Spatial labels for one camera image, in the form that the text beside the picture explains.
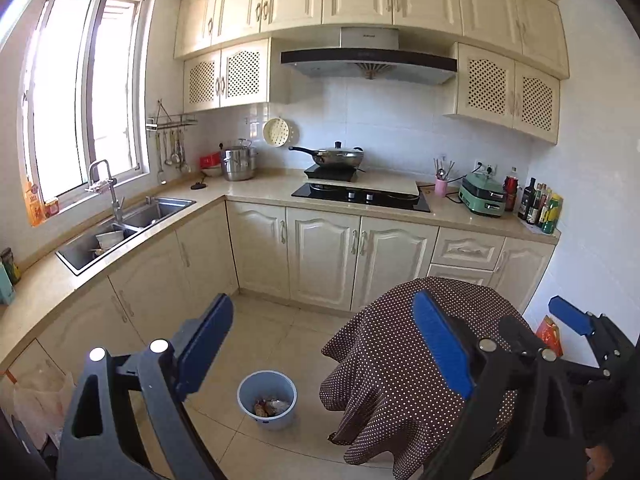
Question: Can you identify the black induction cooker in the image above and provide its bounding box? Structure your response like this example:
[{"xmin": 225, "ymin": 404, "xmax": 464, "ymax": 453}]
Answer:
[{"xmin": 303, "ymin": 162, "xmax": 366, "ymax": 183}]

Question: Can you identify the blue-grey plastic bin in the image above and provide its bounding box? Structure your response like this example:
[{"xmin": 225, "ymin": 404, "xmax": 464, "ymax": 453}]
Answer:
[{"xmin": 236, "ymin": 370, "xmax": 298, "ymax": 432}]

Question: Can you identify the black glass gas hob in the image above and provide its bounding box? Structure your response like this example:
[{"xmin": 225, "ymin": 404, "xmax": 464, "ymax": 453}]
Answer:
[{"xmin": 291, "ymin": 182, "xmax": 432, "ymax": 213}]

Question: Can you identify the steel wok with lid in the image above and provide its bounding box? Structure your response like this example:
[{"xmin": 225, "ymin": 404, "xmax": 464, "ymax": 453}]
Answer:
[{"xmin": 288, "ymin": 141, "xmax": 366, "ymax": 170}]

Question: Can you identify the white dish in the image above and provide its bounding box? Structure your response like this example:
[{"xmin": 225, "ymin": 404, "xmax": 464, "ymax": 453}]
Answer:
[{"xmin": 90, "ymin": 225, "xmax": 138, "ymax": 256}]

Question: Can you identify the person's right hand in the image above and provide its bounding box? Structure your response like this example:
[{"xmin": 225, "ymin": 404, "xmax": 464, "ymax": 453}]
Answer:
[{"xmin": 585, "ymin": 442, "xmax": 618, "ymax": 480}]

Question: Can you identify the green yellow bottle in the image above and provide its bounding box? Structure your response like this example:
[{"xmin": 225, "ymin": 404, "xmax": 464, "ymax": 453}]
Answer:
[{"xmin": 541, "ymin": 192, "xmax": 563, "ymax": 235}]

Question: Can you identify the green electric cooker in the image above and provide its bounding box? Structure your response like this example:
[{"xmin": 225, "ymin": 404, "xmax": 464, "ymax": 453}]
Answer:
[{"xmin": 459, "ymin": 172, "xmax": 507, "ymax": 218}]

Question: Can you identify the steel range hood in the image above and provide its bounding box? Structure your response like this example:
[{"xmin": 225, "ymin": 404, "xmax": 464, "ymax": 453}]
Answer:
[{"xmin": 280, "ymin": 26, "xmax": 458, "ymax": 86}]

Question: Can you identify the row of cream lower cabinets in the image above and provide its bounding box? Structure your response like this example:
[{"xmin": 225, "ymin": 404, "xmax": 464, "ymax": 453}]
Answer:
[{"xmin": 0, "ymin": 199, "xmax": 558, "ymax": 411}]

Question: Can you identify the steel stockpot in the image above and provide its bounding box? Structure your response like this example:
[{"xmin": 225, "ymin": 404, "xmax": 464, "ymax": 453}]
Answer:
[{"xmin": 220, "ymin": 139, "xmax": 260, "ymax": 182}]

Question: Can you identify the teal box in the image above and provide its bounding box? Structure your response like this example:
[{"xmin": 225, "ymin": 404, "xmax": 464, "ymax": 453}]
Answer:
[{"xmin": 0, "ymin": 262, "xmax": 16, "ymax": 306}]

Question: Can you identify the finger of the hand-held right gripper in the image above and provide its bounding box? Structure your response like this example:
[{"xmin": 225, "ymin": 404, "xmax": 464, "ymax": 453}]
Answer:
[
  {"xmin": 500, "ymin": 314, "xmax": 611, "ymax": 382},
  {"xmin": 548, "ymin": 296, "xmax": 638, "ymax": 376}
]

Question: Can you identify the dark sauce bottle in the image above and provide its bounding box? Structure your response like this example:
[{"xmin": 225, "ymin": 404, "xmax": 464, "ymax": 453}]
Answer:
[{"xmin": 531, "ymin": 184, "xmax": 547, "ymax": 226}]

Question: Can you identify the red orange bag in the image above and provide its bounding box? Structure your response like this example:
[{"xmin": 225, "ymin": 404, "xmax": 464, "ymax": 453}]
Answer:
[{"xmin": 535, "ymin": 315, "xmax": 565, "ymax": 358}]

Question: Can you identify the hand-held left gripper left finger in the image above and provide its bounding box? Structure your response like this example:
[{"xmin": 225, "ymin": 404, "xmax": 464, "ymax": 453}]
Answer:
[{"xmin": 56, "ymin": 292, "xmax": 235, "ymax": 480}]

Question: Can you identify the wall utensil rack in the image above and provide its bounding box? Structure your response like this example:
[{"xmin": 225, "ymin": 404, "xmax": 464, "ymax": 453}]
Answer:
[{"xmin": 146, "ymin": 100, "xmax": 198, "ymax": 131}]

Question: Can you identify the red label bottle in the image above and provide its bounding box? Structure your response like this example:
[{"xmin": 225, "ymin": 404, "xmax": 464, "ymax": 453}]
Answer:
[{"xmin": 502, "ymin": 167, "xmax": 521, "ymax": 212}]

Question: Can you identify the dark wine bottle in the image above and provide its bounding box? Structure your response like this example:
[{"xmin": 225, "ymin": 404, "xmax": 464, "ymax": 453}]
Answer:
[{"xmin": 517, "ymin": 177, "xmax": 538, "ymax": 223}]

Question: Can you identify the kitchen window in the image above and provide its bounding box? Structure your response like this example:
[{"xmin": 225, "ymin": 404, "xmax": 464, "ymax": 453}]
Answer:
[{"xmin": 17, "ymin": 0, "xmax": 153, "ymax": 211}]

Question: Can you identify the white hob cover board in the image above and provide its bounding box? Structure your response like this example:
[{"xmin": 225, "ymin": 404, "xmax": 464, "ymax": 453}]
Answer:
[{"xmin": 310, "ymin": 172, "xmax": 421, "ymax": 202}]

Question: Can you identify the translucent plastic bag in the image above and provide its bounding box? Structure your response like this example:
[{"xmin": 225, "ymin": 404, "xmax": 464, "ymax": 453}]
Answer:
[{"xmin": 10, "ymin": 360, "xmax": 76, "ymax": 453}]

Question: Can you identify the row of hanging kitchen utensils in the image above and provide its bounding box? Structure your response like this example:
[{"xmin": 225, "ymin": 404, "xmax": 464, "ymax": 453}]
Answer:
[{"xmin": 154, "ymin": 129, "xmax": 191, "ymax": 185}]

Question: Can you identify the dark green box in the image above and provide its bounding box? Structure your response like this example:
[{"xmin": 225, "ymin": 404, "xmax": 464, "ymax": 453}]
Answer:
[{"xmin": 0, "ymin": 247, "xmax": 22, "ymax": 286}]

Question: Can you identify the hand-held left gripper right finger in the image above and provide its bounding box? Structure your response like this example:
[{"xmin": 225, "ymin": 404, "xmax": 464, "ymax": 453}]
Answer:
[{"xmin": 411, "ymin": 290, "xmax": 588, "ymax": 480}]

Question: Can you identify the cream perforated round tray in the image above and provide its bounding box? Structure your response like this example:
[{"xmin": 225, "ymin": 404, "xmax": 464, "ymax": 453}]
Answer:
[{"xmin": 262, "ymin": 117, "xmax": 300, "ymax": 148}]

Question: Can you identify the brown polka dot tablecloth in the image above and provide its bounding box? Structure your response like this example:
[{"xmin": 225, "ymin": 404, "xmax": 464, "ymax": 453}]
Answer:
[{"xmin": 320, "ymin": 276, "xmax": 551, "ymax": 480}]

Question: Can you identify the steel kitchen sink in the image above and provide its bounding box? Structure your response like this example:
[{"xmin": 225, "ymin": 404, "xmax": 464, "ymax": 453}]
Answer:
[{"xmin": 55, "ymin": 196, "xmax": 197, "ymax": 277}]

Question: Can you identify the steel faucet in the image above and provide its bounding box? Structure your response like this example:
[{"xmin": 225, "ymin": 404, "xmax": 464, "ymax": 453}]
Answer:
[{"xmin": 85, "ymin": 159, "xmax": 126, "ymax": 223}]

